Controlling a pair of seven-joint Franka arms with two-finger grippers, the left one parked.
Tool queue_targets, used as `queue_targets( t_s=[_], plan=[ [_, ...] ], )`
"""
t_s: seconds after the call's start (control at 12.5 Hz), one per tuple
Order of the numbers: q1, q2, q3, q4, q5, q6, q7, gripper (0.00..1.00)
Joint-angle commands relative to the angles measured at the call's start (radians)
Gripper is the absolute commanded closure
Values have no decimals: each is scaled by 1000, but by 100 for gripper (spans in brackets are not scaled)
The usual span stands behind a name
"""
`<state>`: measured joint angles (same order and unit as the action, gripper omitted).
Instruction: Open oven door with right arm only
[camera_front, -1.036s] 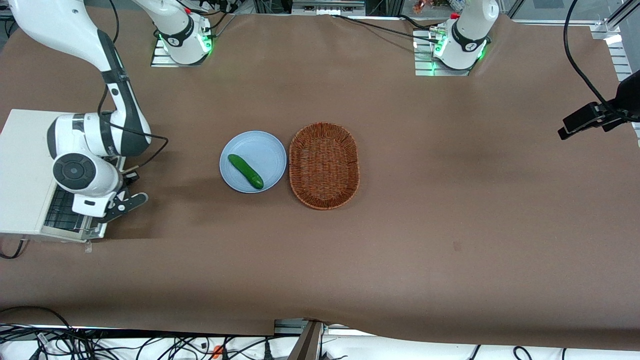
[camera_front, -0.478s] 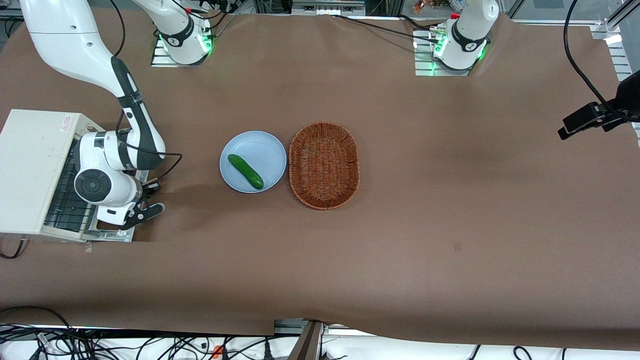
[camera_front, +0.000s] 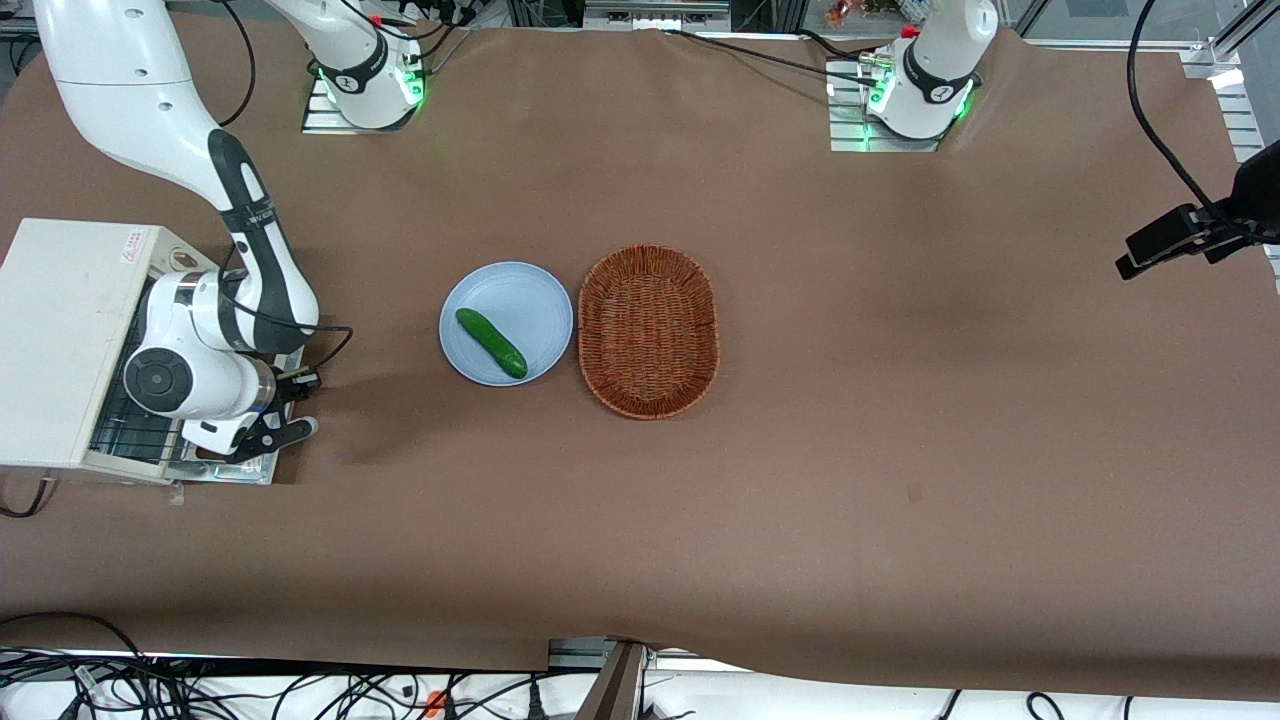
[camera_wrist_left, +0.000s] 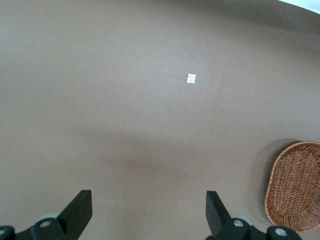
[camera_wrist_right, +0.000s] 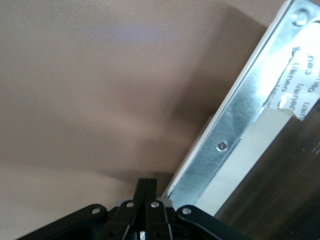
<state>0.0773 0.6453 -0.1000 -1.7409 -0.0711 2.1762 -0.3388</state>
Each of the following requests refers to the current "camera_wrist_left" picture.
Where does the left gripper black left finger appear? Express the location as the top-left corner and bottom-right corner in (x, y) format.
(0, 189), (94, 240)

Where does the brown table cover sheet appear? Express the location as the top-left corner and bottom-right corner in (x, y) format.
(0, 0), (320, 240)

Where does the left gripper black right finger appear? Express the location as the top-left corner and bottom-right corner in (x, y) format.
(205, 190), (304, 240)

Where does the brown oval wicker basket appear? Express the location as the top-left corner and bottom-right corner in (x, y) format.
(264, 140), (320, 234)

